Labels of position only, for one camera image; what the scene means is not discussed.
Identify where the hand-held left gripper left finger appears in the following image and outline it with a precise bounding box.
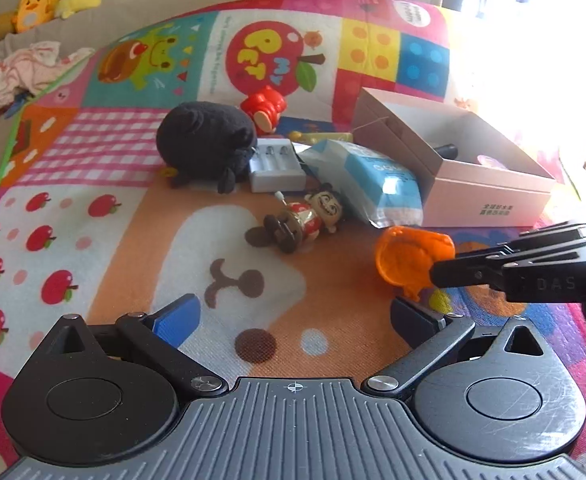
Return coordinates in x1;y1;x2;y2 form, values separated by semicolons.
38;294;229;399

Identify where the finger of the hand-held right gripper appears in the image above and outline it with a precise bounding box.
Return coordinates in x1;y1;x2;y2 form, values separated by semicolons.
429;246;576;292
519;220;586;250

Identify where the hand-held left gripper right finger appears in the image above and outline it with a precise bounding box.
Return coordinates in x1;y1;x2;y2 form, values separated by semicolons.
362;296;548;401

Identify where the orange plastic toy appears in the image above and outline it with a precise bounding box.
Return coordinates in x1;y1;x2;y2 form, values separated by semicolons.
375;226;456;302

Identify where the pink cardboard box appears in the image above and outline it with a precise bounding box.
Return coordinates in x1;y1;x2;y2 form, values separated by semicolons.
351;87;556;228

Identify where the blue white tissue packet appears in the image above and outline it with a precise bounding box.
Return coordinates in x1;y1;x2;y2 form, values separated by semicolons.
298;140;424;230

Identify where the brown red wind-up figure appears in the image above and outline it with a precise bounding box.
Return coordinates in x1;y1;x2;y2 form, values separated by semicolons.
245;183;347;255

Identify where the white battery charger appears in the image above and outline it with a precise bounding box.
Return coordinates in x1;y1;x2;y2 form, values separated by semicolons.
249;139;308;193

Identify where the black plush toy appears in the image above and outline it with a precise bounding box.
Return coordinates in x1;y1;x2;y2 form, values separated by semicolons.
156;101;259;194

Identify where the pale yellow keychain toy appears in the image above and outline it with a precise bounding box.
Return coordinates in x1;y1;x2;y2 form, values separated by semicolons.
288;130;354;145

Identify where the red plastic figure keychain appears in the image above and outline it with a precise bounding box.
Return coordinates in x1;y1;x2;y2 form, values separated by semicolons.
240;85;288;135

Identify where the colourful cartoon play mat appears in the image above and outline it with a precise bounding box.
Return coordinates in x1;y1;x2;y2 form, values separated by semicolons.
0;0;586;480

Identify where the white pink crumpled cloth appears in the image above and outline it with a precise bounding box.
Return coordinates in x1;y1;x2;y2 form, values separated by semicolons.
0;41;95;121

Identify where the pale yellow plush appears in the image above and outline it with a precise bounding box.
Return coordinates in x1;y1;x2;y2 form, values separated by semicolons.
54;0;102;20

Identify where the orange striped yellow plush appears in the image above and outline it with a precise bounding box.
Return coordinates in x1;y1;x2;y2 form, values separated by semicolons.
12;0;69;35

